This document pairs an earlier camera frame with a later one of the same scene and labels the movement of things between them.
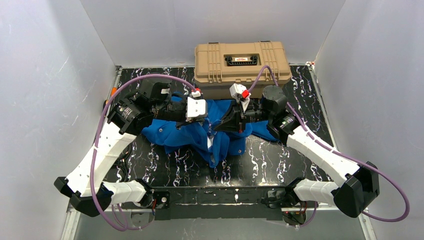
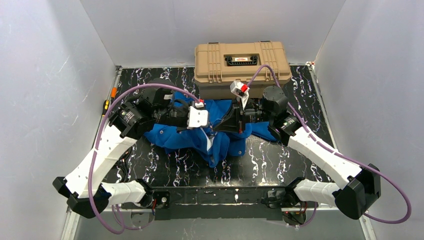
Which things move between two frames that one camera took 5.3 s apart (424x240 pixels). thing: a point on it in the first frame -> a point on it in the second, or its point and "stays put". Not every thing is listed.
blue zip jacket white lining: x=201 y=138 -> x=179 y=96
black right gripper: x=238 y=117 stays put
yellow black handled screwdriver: x=105 y=102 stays put
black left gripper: x=182 y=112 stays put
